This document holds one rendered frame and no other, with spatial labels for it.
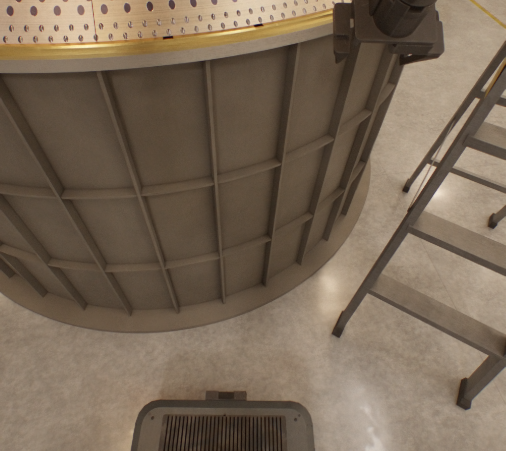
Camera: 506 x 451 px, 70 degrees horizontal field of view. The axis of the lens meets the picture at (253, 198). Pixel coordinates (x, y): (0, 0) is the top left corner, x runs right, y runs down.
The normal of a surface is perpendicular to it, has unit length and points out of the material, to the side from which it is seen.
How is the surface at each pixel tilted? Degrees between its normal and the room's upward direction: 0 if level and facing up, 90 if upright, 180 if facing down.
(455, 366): 0
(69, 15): 43
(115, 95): 90
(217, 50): 90
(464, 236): 0
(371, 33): 30
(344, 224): 0
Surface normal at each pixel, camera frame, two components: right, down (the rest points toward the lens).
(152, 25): 0.19, 0.05
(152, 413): 0.04, -0.64
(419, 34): 0.03, -0.17
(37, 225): -0.14, 0.76
